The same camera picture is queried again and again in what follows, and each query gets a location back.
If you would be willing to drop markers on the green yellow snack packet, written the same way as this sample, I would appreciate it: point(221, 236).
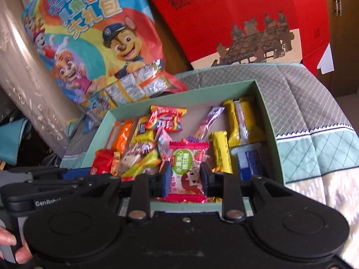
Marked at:
point(145, 162)

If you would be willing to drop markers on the plain orange snack packet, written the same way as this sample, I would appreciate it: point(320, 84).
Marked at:
point(120, 136)

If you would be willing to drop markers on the blue snack packet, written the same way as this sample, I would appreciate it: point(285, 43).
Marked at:
point(252, 159)

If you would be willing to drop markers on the pink strawberry snack packet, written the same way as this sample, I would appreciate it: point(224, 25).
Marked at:
point(186, 159)

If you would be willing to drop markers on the small pink snack packet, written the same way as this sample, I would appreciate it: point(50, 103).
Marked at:
point(164, 145)

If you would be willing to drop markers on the wooden cabinet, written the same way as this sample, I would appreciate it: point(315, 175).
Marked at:
point(345, 47)

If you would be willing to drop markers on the red snack packet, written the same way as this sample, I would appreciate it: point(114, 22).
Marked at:
point(102, 161)

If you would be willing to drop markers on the small yellow snack packet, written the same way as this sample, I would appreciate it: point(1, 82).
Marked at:
point(141, 133)

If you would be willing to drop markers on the patterned quilt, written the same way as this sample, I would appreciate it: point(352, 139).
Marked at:
point(317, 112)

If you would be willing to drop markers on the beige embroidered curtain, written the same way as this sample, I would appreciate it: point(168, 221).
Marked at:
point(28, 75)

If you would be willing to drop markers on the small red white packet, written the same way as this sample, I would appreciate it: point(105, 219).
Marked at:
point(141, 148)

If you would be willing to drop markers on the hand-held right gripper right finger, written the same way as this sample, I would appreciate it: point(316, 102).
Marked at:
point(206, 179)

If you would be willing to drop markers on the cartoon printed snack bag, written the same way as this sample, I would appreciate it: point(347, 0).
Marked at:
point(84, 42)

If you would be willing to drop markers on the long yellow snack packet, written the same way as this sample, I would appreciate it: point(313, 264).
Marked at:
point(221, 151)

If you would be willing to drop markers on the purple stick snack packet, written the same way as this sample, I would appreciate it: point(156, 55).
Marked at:
point(209, 123)

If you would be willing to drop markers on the beige snack packet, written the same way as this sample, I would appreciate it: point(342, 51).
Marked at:
point(127, 162)

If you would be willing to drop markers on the green cardboard box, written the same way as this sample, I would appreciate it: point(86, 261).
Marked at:
point(196, 99)

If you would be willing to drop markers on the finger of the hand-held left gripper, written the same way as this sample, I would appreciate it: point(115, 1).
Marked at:
point(75, 173)
point(56, 187)

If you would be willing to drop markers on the person's left hand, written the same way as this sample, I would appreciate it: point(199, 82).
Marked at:
point(23, 255)

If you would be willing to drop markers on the yellow packet with clear seam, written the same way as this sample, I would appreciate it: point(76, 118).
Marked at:
point(231, 123)

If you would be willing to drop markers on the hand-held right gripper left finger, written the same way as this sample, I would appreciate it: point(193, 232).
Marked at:
point(165, 179)

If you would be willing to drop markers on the teal cloth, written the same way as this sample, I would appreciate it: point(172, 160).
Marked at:
point(16, 137)

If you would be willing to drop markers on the red gift box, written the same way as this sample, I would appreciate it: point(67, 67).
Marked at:
point(252, 5)

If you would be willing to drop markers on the red rainbow candy packet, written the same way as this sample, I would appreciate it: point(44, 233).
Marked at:
point(165, 120)

